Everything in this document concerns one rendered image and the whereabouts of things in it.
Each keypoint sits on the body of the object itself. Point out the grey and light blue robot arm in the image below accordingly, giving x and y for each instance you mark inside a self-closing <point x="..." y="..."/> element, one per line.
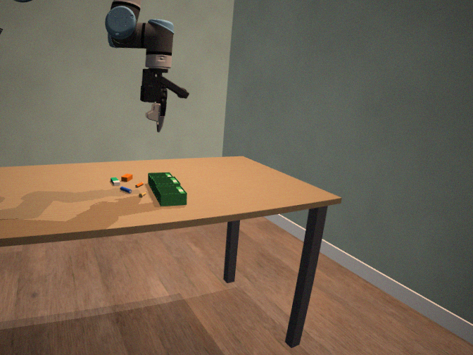
<point x="156" y="37"/>

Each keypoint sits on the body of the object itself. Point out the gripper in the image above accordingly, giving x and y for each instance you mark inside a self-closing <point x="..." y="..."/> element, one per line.
<point x="157" y="92"/>

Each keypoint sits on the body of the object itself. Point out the green rack of bins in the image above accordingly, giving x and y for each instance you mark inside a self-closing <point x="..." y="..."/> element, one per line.
<point x="164" y="192"/>

